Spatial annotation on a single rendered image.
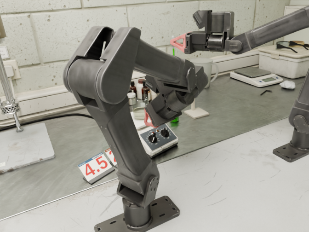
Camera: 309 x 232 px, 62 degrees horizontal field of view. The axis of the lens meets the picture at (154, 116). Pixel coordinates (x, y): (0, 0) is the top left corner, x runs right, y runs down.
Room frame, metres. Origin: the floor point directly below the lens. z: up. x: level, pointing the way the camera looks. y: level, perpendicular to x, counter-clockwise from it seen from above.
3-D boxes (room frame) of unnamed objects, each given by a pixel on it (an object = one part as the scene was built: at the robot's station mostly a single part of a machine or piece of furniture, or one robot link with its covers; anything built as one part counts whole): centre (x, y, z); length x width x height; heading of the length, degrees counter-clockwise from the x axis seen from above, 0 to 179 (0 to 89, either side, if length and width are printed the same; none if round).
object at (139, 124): (0.85, 0.05, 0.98); 0.12 x 0.12 x 0.01; 39
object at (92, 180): (0.65, 0.19, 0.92); 0.09 x 0.06 x 0.04; 136
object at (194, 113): (1.04, -0.19, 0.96); 0.08 x 0.08 x 0.13; 26
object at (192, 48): (0.92, -0.18, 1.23); 0.10 x 0.07 x 0.07; 146
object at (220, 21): (0.87, -0.25, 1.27); 0.12 x 0.09 x 0.12; 56
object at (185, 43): (0.97, -0.12, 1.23); 0.09 x 0.07 x 0.07; 56
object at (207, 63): (1.41, -0.29, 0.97); 0.18 x 0.13 x 0.15; 47
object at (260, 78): (1.47, -0.62, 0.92); 0.26 x 0.19 x 0.05; 24
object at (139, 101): (0.84, 0.05, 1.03); 0.07 x 0.06 x 0.08; 29
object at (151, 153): (0.83, 0.04, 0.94); 0.22 x 0.13 x 0.08; 39
